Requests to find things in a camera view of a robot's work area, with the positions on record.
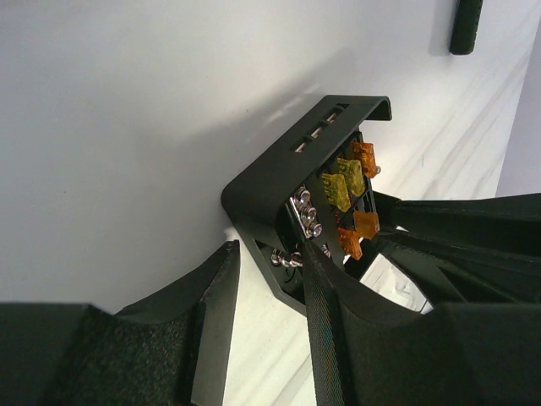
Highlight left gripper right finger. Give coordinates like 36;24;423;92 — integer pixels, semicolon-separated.
302;243;444;405

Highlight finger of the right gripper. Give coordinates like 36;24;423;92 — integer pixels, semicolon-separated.
375;194;540;256
374;234;540;305

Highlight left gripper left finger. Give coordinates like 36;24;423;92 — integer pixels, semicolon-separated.
41;240;240;405

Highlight claw hammer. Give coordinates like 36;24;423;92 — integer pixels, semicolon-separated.
449;0;484;56

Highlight black fuse box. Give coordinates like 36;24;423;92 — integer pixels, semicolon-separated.
221;95;391;314

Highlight yellow blade fuse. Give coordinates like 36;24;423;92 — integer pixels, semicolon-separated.
321;173;351;212
337;158;365;197

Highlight orange blade fuse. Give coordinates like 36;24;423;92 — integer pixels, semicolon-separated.
353;211;380;240
350;141;380;178
337;228;363;261

